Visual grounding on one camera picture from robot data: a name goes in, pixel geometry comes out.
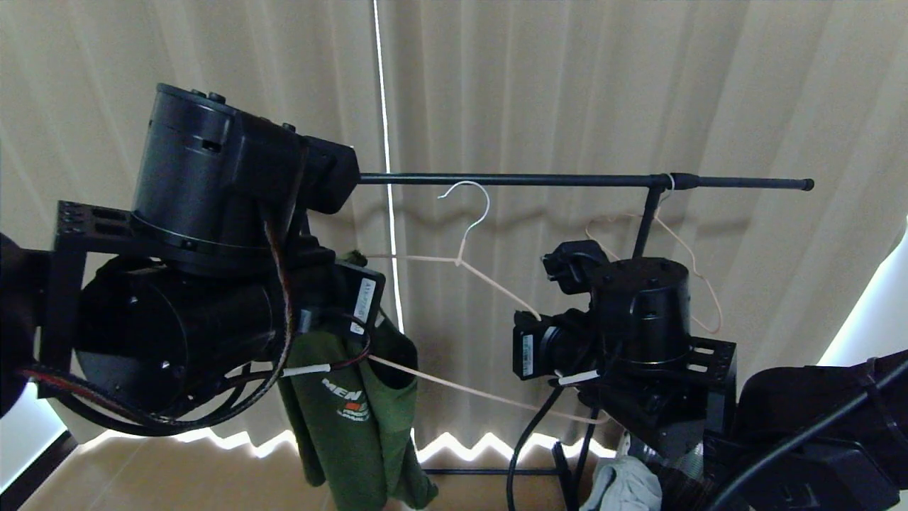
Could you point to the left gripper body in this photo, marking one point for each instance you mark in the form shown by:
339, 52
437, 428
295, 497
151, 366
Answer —
177, 341

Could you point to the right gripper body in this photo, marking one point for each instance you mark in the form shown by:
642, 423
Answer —
560, 348

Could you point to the green printed shirt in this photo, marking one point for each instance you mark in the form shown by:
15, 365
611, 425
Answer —
340, 440

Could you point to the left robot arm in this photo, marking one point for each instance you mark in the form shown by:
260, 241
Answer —
206, 177

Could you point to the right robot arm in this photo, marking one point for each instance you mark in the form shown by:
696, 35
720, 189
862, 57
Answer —
642, 312

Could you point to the black clothes rack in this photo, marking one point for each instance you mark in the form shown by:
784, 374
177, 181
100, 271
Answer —
532, 179

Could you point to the pale grey garment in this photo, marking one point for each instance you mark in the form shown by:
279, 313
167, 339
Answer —
624, 490

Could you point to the beige curtain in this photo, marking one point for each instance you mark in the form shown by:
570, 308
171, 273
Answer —
567, 85

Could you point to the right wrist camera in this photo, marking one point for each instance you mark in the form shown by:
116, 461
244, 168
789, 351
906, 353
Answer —
574, 266

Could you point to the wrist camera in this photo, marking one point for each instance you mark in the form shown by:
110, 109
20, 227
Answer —
330, 174
574, 266

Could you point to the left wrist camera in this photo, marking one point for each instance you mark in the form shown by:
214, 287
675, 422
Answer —
330, 174

